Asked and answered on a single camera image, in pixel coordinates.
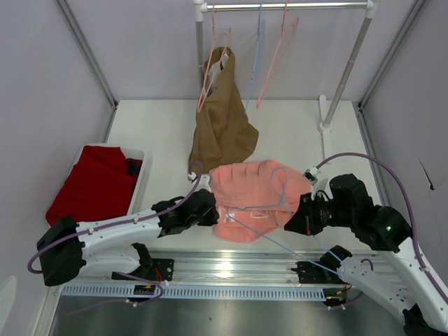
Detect blue wire hanger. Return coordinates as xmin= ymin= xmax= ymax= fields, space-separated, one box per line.
xmin=225 ymin=167 xmax=347 ymax=276
xmin=244 ymin=3 xmax=265 ymax=113

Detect pink pleated skirt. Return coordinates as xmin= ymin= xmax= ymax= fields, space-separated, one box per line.
xmin=210 ymin=160 xmax=312 ymax=244

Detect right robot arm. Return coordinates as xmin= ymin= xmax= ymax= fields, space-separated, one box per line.
xmin=284 ymin=169 xmax=447 ymax=335

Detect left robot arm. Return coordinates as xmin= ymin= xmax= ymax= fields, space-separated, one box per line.
xmin=36 ymin=189 xmax=219 ymax=286

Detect brown skirt on hanger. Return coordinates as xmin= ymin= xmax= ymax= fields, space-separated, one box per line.
xmin=188 ymin=48 xmax=259 ymax=174

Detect pink hanger holding brown skirt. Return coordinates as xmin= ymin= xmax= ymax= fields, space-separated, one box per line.
xmin=194 ymin=1 xmax=232 ymax=113

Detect red garment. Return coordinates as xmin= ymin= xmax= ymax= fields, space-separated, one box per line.
xmin=45 ymin=146 xmax=143 ymax=226

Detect white metal clothes rack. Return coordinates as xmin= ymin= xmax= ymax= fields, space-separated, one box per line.
xmin=193 ymin=1 xmax=379 ymax=159

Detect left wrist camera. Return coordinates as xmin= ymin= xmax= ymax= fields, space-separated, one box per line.
xmin=187 ymin=172 xmax=212 ymax=192

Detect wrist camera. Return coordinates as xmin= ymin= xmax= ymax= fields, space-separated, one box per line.
xmin=303 ymin=167 xmax=328 ymax=194
xmin=187 ymin=172 xmax=212 ymax=192

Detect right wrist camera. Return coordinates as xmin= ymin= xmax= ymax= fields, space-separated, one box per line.
xmin=303 ymin=167 xmax=328 ymax=194

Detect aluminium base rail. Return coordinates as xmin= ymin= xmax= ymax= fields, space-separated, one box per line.
xmin=150 ymin=248 xmax=323 ymax=286

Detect slotted cable duct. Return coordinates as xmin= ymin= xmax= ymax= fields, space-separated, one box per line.
xmin=62 ymin=283 xmax=326 ymax=302

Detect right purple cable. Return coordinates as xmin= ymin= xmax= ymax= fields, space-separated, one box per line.
xmin=313 ymin=152 xmax=448 ymax=304

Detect purple cable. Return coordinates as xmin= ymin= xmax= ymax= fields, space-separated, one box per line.
xmin=313 ymin=152 xmax=448 ymax=304
xmin=27 ymin=161 xmax=204 ymax=309

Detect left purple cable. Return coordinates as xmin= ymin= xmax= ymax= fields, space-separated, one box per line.
xmin=27 ymin=161 xmax=204 ymax=309

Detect pink wire hanger middle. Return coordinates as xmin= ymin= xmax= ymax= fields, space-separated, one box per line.
xmin=256 ymin=1 xmax=300 ymax=109

